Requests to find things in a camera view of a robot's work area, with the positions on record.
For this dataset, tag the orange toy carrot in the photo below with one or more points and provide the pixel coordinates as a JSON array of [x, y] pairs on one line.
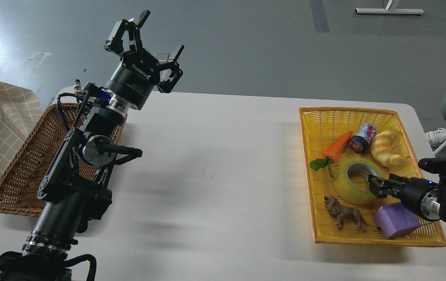
[[331, 154]]

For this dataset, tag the brown wicker basket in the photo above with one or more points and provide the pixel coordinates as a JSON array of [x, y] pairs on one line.
[[20, 182]]

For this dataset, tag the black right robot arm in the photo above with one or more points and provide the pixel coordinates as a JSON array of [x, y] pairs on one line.
[[436, 166]]

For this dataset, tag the brown toy lion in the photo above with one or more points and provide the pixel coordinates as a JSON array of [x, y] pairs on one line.
[[339, 212]]

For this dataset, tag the white metal stand base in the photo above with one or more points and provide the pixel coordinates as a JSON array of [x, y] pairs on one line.
[[389, 9]]

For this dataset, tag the person's white sneaker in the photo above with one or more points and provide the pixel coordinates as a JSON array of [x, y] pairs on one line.
[[437, 137]]

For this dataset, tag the yellow woven basket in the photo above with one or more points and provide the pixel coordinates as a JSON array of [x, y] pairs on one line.
[[320, 127]]

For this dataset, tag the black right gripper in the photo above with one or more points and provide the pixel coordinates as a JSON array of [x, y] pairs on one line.
[[418, 195]]

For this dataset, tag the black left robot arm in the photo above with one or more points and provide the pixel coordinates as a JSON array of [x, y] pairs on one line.
[[75, 186]]

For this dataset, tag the yellow toy croissant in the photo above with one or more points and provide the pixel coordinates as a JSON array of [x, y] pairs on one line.
[[381, 149]]

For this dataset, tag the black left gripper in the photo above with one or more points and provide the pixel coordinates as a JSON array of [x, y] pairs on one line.
[[133, 80]]

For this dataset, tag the small soda can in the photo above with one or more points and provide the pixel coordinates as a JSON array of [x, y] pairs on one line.
[[361, 141]]

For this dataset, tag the yellow tape roll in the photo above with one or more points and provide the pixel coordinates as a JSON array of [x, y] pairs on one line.
[[351, 182]]

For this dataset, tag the purple foam block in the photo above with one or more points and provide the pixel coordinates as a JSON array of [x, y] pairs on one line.
[[395, 220]]

